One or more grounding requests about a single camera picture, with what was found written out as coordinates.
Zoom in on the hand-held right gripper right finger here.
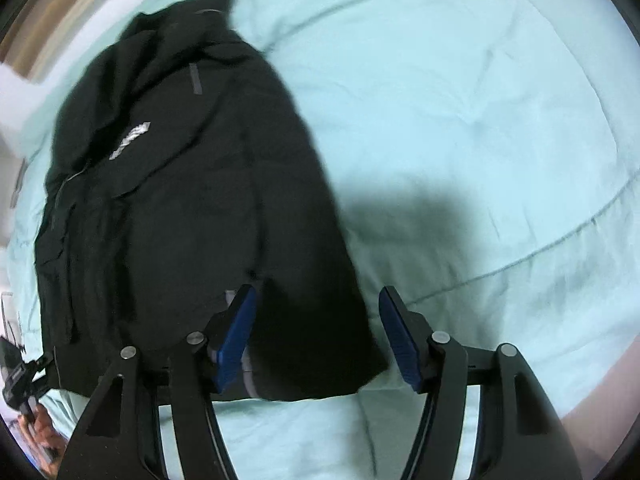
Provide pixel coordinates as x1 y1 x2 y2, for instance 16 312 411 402
378 285 584 480

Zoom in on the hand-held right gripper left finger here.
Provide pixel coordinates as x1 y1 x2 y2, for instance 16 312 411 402
56 284 258 480

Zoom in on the black hooded jacket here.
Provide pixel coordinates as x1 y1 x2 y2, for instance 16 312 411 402
34 0 392 404

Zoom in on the person's left hand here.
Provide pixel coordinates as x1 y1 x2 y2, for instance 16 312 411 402
20 401 70 467

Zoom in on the person's leg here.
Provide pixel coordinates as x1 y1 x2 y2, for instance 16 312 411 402
559 335 640 480

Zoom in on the teal bed blanket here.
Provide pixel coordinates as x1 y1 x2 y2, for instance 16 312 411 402
0 0 640 480

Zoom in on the wooden headboard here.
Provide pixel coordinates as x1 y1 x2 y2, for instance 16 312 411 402
0 0 108 82

